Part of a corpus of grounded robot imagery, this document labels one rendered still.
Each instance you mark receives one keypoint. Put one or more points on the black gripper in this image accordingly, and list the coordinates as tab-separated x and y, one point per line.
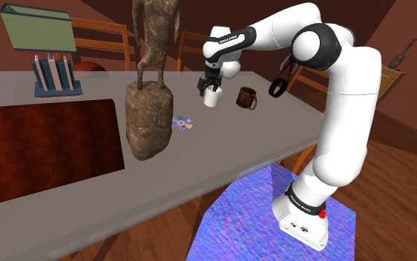
211	76

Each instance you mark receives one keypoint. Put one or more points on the white mug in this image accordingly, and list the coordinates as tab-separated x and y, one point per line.
212	98

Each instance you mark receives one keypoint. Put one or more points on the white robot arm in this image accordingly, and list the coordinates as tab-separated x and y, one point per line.
349	108

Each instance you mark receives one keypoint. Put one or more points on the brown mug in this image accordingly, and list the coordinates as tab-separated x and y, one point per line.
245	98

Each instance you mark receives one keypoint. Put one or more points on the shiny compact disc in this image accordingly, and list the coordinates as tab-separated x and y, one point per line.
182	123

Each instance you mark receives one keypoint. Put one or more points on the wooden slat-back chair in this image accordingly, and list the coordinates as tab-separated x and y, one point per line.
100	45
311	82
190	43

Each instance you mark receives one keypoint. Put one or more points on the grey table with wooden legs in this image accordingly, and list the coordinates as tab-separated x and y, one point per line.
237	144

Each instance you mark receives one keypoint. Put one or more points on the brown stone figure statue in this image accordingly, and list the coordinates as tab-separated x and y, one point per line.
148	115

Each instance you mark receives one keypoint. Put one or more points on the red-brown round object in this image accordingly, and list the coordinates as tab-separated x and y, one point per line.
88	68

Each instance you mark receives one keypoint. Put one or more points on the blue purple patterned robot stand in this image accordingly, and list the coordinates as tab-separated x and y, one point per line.
237	220

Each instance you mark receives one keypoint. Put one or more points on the dark red rectangular mat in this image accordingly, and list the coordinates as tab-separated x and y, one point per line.
49	144

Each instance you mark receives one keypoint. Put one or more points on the wooden cabinet with dark figure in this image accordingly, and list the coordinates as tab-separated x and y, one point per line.
389	81

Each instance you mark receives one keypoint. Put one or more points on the green and blue table lamp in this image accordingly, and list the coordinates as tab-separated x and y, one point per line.
38	30

